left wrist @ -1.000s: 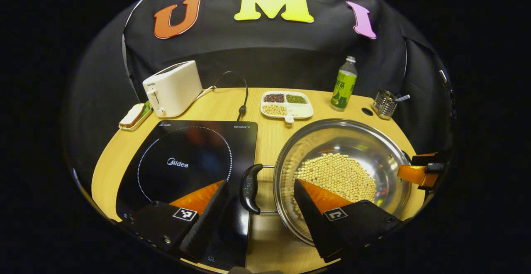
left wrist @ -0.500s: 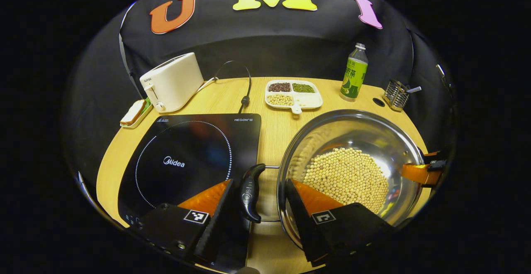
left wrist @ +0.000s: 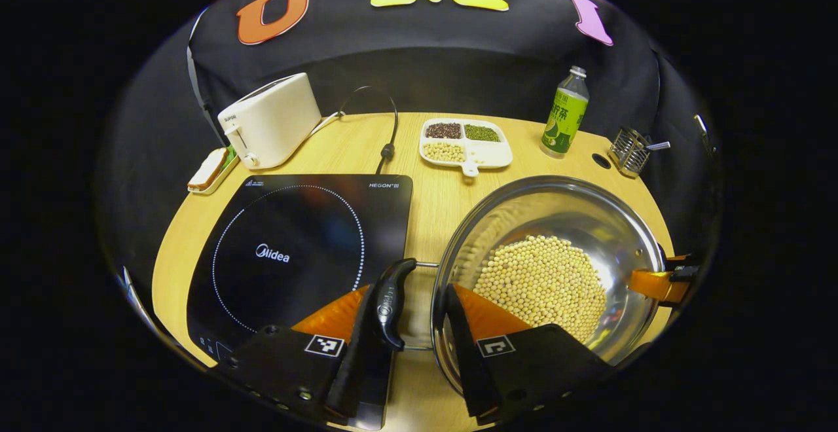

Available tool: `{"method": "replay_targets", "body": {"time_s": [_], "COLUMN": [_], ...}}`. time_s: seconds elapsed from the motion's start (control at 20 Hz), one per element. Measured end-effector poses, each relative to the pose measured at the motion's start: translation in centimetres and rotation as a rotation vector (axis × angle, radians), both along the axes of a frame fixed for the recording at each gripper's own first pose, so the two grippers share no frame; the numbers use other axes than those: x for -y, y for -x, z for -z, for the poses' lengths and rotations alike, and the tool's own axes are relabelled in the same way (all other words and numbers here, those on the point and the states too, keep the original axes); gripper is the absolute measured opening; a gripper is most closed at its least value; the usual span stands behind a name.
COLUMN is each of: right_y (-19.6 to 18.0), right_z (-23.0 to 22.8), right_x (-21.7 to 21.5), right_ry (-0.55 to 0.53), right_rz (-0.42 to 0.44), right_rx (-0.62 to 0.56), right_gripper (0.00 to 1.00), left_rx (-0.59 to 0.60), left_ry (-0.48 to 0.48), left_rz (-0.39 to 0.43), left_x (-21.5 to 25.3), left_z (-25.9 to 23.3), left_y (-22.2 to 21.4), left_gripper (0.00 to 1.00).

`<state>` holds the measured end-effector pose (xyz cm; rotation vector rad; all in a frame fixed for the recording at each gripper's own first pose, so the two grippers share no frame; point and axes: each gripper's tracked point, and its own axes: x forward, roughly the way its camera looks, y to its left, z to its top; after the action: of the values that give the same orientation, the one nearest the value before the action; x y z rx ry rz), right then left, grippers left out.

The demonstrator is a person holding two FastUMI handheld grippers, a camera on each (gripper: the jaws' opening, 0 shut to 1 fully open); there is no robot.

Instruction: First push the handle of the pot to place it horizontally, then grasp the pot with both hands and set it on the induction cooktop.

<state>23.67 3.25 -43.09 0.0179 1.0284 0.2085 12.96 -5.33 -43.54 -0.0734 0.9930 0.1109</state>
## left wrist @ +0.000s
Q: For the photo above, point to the black induction cooktop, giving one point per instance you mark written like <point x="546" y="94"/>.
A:
<point x="288" y="255"/>

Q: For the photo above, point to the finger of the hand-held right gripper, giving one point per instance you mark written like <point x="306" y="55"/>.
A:
<point x="655" y="285"/>
<point x="681" y="260"/>

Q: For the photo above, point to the metal utensil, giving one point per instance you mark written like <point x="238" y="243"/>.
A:
<point x="658" y="146"/>

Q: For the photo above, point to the sandwich on small plate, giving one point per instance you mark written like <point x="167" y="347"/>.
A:
<point x="209" y="169"/>

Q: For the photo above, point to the white divided bean dish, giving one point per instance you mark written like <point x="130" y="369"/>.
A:
<point x="484" y="152"/>

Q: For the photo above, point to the pile of soybeans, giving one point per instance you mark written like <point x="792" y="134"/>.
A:
<point x="543" y="281"/>

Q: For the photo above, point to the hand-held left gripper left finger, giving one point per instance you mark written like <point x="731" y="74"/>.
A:
<point x="350" y="366"/>

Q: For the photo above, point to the white toaster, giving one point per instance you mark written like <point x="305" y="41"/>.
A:
<point x="275" y="121"/>

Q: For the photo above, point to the green label drink bottle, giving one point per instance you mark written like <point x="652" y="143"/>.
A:
<point x="564" y="118"/>

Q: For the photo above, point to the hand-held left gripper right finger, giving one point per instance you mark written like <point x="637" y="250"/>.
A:
<point x="461" y="353"/>

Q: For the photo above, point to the stainless steel pot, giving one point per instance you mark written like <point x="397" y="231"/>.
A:
<point x="556" y="209"/>

